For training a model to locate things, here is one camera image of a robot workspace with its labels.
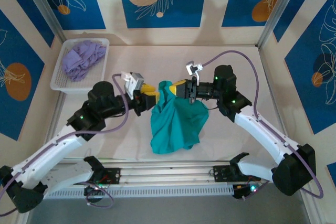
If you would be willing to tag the aluminium corner post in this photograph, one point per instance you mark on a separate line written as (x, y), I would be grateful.
(282, 9)
(42, 3)

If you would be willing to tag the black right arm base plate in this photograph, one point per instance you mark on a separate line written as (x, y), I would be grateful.
(220, 174)

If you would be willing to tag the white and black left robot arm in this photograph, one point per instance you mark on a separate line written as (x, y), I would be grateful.
(52, 153)

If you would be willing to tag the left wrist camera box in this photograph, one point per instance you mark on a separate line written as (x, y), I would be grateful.
(135, 83)

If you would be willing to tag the purple crumpled garment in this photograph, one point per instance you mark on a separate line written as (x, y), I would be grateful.
(81, 61)

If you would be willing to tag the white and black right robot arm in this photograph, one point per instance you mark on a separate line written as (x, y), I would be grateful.
(262, 134)

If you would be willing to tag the aluminium side rail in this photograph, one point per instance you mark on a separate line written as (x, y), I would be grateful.
(271, 90)
(60, 108)

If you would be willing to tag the teal t-shirt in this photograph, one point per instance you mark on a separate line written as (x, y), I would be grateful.
(176, 127)

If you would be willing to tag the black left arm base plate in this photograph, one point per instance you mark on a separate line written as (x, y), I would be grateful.
(113, 175)

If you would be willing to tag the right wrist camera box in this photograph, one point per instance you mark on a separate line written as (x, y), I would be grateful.
(193, 68)

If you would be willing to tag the white table mat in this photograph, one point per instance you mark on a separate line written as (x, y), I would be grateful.
(126, 145)

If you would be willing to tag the white plastic basket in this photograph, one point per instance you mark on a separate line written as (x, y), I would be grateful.
(60, 83)

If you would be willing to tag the black electronics board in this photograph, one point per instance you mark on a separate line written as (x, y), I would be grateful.
(242, 191)
(94, 189)

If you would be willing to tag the aluminium front rail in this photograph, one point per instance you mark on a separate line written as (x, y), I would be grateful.
(170, 174)

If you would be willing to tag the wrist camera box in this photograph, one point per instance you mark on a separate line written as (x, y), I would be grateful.
(135, 83)
(193, 68)

